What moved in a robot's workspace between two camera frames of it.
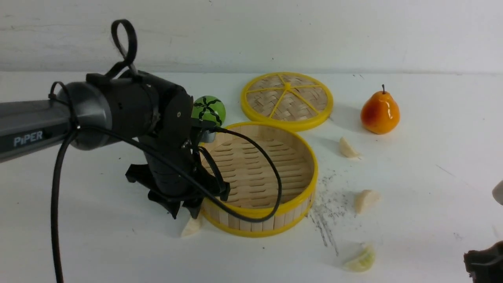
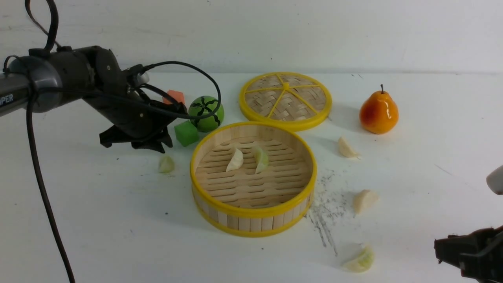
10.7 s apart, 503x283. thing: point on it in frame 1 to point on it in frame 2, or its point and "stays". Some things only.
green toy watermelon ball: x=209 y=108 stays
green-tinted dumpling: x=363 y=262 stays
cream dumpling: x=366 y=199 stays
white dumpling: x=193 y=226 to x=236 y=161
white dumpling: x=346 y=149 stays
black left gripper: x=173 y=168 to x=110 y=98
